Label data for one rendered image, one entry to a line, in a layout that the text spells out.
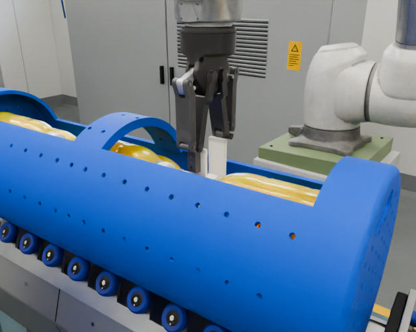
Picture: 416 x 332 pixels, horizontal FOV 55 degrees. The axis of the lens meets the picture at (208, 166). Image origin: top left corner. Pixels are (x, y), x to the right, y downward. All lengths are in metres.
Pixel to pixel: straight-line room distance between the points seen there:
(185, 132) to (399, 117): 0.66
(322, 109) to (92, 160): 0.67
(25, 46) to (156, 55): 3.32
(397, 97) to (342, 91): 0.13
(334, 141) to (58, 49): 5.26
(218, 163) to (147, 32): 2.26
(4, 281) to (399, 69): 1.00
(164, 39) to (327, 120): 1.79
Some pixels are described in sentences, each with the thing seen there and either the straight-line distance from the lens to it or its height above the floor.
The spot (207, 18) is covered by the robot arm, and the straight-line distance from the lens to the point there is 0.52.
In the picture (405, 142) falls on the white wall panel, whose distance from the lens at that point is 3.44.
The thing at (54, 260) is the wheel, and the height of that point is 0.96.
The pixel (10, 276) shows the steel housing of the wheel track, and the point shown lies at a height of 0.88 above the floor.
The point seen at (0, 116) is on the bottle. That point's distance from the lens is 0.98.
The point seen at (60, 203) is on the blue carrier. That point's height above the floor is 1.12.
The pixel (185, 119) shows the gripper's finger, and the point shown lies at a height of 1.28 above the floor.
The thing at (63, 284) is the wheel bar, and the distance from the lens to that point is 0.84.
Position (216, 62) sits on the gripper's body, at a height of 1.34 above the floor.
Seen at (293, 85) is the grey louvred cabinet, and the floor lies 1.00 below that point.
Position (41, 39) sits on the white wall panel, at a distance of 6.02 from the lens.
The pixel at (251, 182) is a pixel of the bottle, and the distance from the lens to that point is 0.56.
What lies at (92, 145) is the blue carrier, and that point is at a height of 1.21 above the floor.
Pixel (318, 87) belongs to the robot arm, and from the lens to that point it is 1.10.
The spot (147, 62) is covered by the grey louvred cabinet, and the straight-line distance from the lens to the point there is 2.87.
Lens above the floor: 1.42
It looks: 23 degrees down
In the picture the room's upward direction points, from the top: straight up
